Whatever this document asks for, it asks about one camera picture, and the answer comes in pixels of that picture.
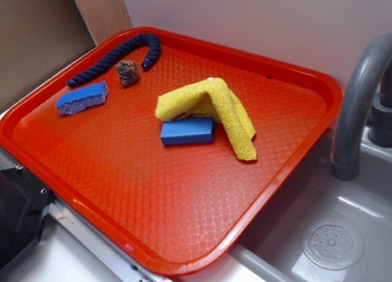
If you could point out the red plastic tray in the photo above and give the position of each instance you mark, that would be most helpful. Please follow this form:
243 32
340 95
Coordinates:
177 209

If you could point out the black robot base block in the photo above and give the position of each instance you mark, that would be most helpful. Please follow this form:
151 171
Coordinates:
25 202

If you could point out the blue rectangular block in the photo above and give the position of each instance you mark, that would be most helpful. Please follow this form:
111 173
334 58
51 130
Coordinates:
188 131

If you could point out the grey plastic sink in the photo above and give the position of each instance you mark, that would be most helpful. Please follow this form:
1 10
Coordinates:
271 245

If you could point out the round sink drain cover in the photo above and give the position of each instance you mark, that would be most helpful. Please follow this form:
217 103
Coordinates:
332 244

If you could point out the blue sponge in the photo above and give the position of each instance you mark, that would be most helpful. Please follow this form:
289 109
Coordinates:
82 99

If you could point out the small brown rock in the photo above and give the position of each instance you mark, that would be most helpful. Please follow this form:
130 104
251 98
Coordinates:
128 73

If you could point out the brown cardboard panel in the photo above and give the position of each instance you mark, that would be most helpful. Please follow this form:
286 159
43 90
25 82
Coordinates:
41 37

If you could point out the yellow microfiber cloth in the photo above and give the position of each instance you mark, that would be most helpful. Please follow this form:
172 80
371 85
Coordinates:
212 98

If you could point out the grey curved faucet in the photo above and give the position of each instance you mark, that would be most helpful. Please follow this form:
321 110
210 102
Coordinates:
355 112

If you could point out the dark grey faucet handle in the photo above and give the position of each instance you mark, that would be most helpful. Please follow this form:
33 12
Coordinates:
380 131

